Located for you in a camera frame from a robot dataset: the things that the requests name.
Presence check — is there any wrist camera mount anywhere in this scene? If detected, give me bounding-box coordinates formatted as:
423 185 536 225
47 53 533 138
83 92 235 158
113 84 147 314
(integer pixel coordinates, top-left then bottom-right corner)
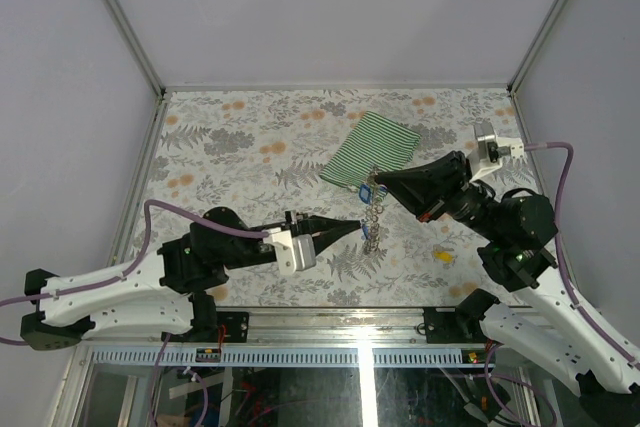
466 122 525 182
264 228 316 276

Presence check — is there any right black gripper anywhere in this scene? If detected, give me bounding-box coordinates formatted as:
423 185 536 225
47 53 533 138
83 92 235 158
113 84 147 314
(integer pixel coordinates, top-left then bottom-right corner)
375 150 504 242

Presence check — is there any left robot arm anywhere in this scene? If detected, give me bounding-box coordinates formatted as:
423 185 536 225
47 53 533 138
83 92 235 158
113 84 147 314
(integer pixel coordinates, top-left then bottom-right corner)
20 207 361 351

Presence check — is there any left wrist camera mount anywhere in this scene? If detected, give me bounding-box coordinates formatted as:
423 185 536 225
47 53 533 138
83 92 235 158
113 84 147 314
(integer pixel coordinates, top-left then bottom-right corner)
264 228 316 276

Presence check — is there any green striped cloth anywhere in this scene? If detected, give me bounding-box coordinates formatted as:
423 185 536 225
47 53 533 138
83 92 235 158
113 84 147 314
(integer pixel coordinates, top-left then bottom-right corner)
319 111 421 191

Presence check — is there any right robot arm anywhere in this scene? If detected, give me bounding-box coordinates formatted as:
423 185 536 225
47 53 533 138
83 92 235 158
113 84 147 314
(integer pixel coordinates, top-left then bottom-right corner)
375 147 639 395

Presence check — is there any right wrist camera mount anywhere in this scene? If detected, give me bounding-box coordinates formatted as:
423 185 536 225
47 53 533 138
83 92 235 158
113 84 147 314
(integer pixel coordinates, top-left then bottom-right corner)
466 122 525 182

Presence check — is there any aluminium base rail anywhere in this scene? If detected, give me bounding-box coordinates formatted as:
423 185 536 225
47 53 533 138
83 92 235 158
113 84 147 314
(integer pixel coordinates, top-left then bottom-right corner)
72 307 489 369

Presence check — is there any yellow key tag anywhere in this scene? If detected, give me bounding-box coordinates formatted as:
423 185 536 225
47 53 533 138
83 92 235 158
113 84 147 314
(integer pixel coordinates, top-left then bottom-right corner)
432 245 456 264

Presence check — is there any key with blue tag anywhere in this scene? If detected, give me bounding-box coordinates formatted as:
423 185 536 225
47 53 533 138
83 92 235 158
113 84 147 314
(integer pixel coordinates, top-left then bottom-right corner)
358 184 387 203

